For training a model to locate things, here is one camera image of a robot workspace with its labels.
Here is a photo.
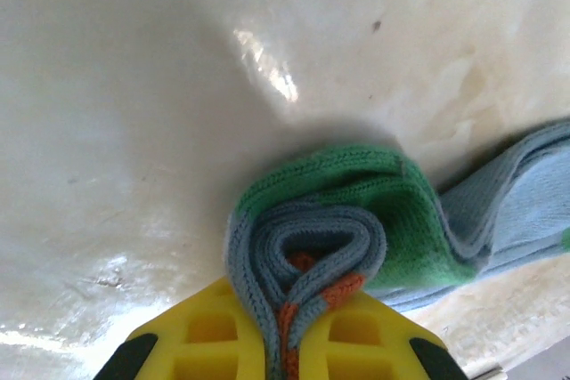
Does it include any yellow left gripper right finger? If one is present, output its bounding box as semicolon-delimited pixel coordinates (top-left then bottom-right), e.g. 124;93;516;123
297;290;469;380

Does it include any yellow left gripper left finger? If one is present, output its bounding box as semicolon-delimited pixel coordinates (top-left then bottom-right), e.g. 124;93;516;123
93;275;269;380

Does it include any blue green orange sock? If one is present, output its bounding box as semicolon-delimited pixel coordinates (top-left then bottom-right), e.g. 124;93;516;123
226;119;570;380

